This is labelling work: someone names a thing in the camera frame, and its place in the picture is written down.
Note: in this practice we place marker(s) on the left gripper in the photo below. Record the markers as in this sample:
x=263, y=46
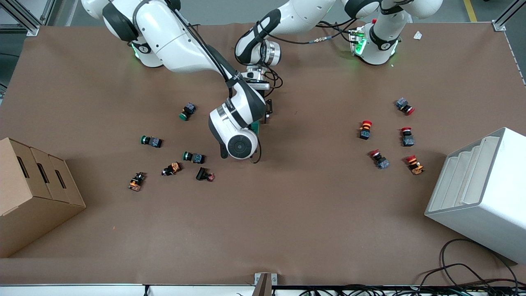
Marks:
x=269, y=107

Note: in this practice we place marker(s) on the green load switch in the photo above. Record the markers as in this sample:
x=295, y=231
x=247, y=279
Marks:
x=256, y=126

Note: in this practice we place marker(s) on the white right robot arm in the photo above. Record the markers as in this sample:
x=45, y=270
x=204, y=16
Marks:
x=176, y=41

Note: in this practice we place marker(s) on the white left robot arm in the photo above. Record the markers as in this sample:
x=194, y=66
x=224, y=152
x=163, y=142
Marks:
x=304, y=16

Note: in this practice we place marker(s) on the black square push button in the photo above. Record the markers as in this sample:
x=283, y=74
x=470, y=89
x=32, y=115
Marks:
x=203, y=174

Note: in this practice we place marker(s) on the red emergency stop button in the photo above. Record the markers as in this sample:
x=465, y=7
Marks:
x=414, y=165
x=365, y=130
x=379, y=159
x=404, y=106
x=407, y=137

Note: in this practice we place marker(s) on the brown paper table cover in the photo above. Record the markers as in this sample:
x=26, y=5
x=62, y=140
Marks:
x=287, y=213

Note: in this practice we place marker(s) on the small white paper scrap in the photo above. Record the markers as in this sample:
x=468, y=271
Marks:
x=417, y=35

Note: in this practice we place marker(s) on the white stepped storage bin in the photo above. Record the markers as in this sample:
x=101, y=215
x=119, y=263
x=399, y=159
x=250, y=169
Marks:
x=489, y=197

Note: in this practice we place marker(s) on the brown cardboard box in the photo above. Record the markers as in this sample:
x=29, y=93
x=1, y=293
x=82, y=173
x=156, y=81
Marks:
x=33, y=205

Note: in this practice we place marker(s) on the green push button switch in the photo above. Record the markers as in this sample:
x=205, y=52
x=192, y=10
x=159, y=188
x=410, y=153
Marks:
x=188, y=111
x=194, y=157
x=152, y=141

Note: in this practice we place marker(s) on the black orange selector switch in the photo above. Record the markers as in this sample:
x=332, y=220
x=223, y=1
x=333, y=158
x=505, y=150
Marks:
x=171, y=168
x=136, y=182

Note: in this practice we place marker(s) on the metal bracket at table edge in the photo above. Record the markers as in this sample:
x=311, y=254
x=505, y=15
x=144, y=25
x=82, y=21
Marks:
x=265, y=283

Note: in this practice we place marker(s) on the aluminium frame post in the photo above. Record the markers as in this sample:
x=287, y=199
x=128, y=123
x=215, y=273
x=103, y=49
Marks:
x=503, y=20
x=28, y=24

